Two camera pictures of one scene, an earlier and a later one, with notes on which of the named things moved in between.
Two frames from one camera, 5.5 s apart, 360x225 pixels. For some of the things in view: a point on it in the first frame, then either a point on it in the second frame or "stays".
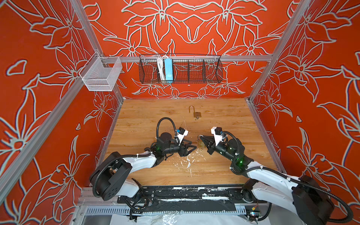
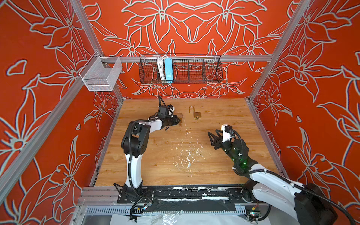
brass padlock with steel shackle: (196, 114) stays
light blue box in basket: (168, 69) stays
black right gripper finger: (210, 150) to (214, 141)
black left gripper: (183, 151) to (175, 120)
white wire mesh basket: (100, 73) stays
